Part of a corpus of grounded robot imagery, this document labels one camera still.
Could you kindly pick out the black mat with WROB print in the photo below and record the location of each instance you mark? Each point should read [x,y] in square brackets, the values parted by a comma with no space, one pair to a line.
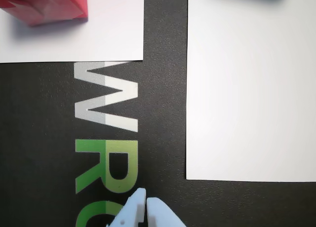
[37,138]

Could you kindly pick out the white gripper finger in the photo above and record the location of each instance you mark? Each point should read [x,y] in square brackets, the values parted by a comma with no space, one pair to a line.
[130,207]
[160,214]

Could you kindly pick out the white sheet labelled 1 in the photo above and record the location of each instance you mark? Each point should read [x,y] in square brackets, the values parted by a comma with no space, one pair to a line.
[98,39]

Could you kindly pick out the white sheet labelled HOME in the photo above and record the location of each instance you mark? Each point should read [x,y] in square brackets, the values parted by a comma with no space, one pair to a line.
[247,88]

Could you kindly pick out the red paper box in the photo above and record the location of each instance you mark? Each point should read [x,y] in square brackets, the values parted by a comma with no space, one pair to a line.
[49,5]

